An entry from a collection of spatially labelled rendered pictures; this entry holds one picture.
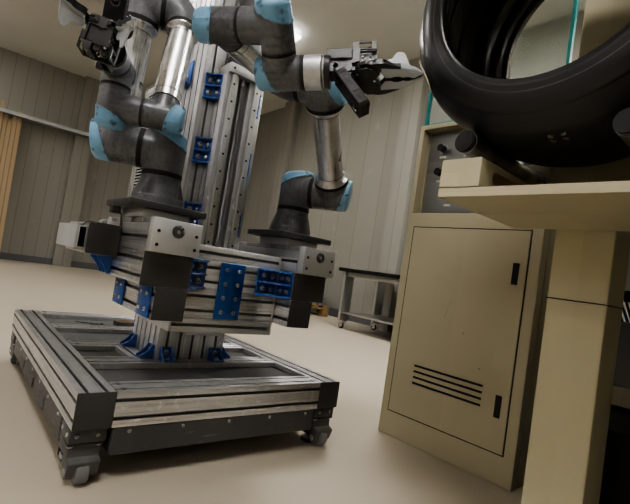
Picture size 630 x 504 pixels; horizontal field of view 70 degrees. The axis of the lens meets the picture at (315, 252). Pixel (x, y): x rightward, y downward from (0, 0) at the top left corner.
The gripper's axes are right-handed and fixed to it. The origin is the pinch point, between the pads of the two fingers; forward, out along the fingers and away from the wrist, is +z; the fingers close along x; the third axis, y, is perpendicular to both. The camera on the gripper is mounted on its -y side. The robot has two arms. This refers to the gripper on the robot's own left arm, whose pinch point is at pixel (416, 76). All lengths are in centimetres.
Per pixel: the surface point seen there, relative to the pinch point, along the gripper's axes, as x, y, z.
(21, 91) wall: 494, 480, -630
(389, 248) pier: 474, 173, 18
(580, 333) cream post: 32, -47, 39
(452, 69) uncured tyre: -5.2, -3.5, 6.3
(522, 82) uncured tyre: -11.9, -13.7, 16.5
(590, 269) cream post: 27, -33, 41
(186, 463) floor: 63, -80, -61
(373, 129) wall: 471, 364, -5
